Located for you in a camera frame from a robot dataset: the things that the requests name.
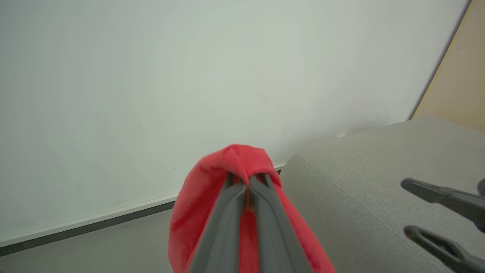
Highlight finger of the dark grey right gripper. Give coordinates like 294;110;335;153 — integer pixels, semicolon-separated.
401;178;485;232
404;226;485;273

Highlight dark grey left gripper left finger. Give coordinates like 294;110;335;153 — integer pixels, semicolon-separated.
189;174;247;273

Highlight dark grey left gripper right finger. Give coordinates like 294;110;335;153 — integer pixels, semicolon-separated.
249;173;312;273

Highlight red fleece garment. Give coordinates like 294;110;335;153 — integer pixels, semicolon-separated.
168;144;337;273

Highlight white baseboard with dark strip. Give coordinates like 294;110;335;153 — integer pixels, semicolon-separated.
0;164;285;257

